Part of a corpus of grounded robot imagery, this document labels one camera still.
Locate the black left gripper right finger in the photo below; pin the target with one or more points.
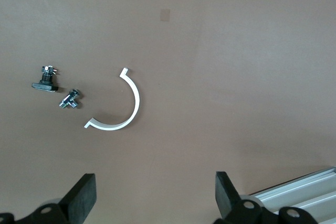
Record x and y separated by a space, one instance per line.
225 195

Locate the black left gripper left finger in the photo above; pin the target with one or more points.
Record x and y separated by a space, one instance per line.
81 197

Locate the silver metal pipe fitting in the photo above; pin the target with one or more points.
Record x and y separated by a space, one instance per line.
70 100

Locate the white semicircular plastic clamp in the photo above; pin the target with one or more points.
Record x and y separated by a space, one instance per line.
136 100

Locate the clear tape patch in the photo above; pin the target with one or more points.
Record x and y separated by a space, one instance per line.
165 15

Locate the aluminium profile rail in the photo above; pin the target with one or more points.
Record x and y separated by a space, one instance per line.
315 190

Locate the black rocker switch component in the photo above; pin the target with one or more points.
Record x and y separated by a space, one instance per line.
44 85

